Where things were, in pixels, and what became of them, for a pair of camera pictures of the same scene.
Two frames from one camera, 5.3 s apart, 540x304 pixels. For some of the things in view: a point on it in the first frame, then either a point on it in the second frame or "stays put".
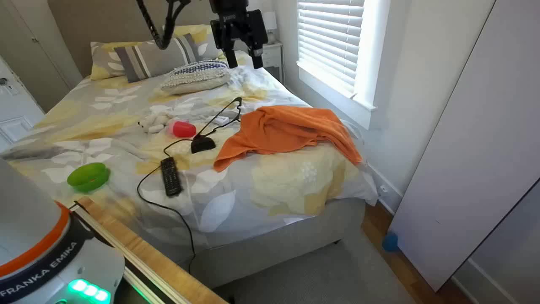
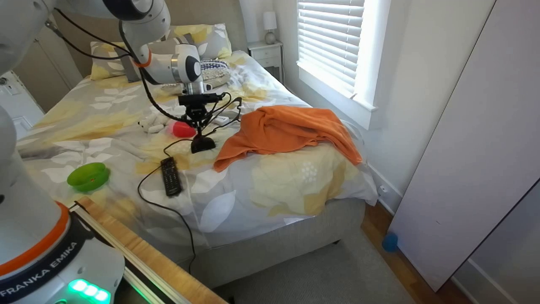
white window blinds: [329, 34] stays put
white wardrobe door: [483, 154] stays put
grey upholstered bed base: [226, 260] stays put
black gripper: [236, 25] -> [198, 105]
